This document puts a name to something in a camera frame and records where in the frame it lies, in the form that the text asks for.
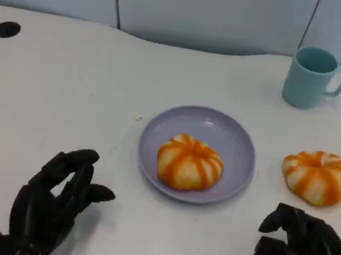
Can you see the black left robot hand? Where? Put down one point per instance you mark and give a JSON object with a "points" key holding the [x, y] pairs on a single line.
{"points": [[36, 207]]}

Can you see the orange white toy bread roll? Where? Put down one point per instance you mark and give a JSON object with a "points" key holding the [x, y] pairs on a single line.
{"points": [[316, 178], [189, 164]]}

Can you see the lilac plate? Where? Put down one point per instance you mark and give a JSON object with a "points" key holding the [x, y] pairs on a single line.
{"points": [[229, 131]]}

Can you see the pale green mug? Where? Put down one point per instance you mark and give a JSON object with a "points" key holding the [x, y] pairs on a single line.
{"points": [[304, 85]]}

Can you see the black table grommet hole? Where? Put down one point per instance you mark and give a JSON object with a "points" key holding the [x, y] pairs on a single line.
{"points": [[6, 29]]}

